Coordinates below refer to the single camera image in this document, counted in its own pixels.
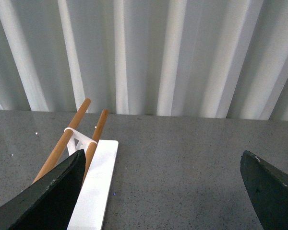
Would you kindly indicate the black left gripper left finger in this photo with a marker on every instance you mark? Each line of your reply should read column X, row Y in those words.
column 48, row 203

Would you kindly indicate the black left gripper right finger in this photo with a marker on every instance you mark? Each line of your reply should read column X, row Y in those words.
column 267, row 188

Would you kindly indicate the white rack base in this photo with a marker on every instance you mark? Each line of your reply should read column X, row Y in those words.
column 90, row 208

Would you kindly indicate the wooden rack rod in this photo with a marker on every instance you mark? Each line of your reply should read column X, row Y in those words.
column 93, row 145
column 58, row 150

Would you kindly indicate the white pleated curtain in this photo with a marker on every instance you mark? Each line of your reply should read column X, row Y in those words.
column 203, row 58

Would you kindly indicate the white rack bracket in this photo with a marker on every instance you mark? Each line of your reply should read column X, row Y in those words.
column 78, row 141

